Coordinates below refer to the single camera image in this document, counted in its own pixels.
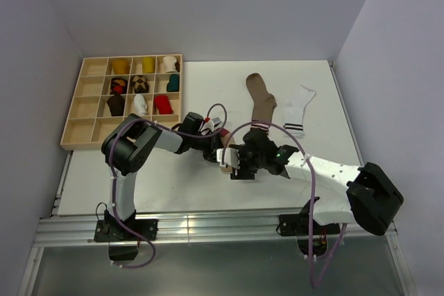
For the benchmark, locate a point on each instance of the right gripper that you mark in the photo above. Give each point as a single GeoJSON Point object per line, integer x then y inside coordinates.
{"type": "Point", "coordinates": [242, 173]}

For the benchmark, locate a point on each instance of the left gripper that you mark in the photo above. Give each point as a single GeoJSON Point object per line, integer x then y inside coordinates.
{"type": "Point", "coordinates": [215, 143]}

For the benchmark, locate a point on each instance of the brown sock striped cuff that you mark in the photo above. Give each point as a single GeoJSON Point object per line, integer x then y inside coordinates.
{"type": "Point", "coordinates": [263, 102]}

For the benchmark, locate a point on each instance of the beige maroon sock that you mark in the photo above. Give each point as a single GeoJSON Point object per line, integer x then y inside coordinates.
{"type": "Point", "coordinates": [226, 141]}

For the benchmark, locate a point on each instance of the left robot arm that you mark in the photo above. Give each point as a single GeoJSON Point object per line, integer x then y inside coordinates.
{"type": "Point", "coordinates": [126, 150]}

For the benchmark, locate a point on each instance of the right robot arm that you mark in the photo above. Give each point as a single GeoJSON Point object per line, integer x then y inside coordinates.
{"type": "Point", "coordinates": [362, 195]}

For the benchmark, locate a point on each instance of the white sock black stripes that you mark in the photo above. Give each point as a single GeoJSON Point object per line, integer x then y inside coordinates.
{"type": "Point", "coordinates": [294, 110]}

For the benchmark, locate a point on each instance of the teal rolled sock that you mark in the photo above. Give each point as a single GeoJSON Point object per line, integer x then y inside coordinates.
{"type": "Point", "coordinates": [173, 84]}

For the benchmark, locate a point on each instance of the white rolled sock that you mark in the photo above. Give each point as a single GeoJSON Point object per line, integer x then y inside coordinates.
{"type": "Point", "coordinates": [140, 105]}

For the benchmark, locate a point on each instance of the brown tan checkered rolled sock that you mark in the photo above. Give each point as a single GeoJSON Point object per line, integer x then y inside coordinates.
{"type": "Point", "coordinates": [140, 85]}

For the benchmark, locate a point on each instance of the cream rolled sock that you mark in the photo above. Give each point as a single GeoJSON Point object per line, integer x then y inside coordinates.
{"type": "Point", "coordinates": [171, 64]}

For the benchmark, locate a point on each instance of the dark brown rolled sock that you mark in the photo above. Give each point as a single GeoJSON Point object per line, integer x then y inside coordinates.
{"type": "Point", "coordinates": [116, 105]}

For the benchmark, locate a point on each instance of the brown red argyle rolled sock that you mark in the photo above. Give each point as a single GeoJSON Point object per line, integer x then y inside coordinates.
{"type": "Point", "coordinates": [118, 86]}

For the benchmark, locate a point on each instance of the wooden compartment tray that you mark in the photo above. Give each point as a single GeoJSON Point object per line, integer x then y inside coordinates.
{"type": "Point", "coordinates": [89, 120]}

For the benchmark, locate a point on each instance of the mustard yellow rolled sock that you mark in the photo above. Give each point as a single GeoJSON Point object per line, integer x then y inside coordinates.
{"type": "Point", "coordinates": [120, 66]}

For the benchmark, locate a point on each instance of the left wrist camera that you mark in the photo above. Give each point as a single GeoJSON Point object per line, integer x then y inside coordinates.
{"type": "Point", "coordinates": [210, 125]}

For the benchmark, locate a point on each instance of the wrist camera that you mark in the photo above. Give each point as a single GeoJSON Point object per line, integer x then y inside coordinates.
{"type": "Point", "coordinates": [227, 157]}
{"type": "Point", "coordinates": [210, 125]}

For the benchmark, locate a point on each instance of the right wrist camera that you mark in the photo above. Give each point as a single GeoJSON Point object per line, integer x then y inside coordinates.
{"type": "Point", "coordinates": [227, 157]}

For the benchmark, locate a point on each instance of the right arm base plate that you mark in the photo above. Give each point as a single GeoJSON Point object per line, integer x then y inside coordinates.
{"type": "Point", "coordinates": [298, 225]}

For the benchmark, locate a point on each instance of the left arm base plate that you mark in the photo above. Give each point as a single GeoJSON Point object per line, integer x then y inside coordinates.
{"type": "Point", "coordinates": [113, 232]}

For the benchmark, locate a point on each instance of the aluminium rail frame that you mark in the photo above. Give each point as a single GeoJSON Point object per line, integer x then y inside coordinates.
{"type": "Point", "coordinates": [216, 236]}

